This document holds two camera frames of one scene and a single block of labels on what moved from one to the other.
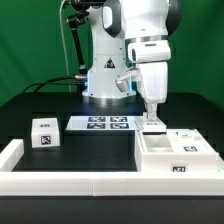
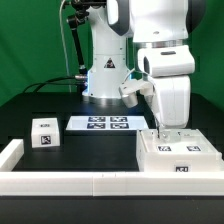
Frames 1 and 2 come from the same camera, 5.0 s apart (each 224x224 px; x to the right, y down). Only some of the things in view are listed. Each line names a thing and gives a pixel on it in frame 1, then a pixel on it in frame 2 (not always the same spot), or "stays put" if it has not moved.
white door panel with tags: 151,126 → 169,140
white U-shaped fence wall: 104,183 stays put
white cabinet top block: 45,132 stays put
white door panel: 188,141 stays put
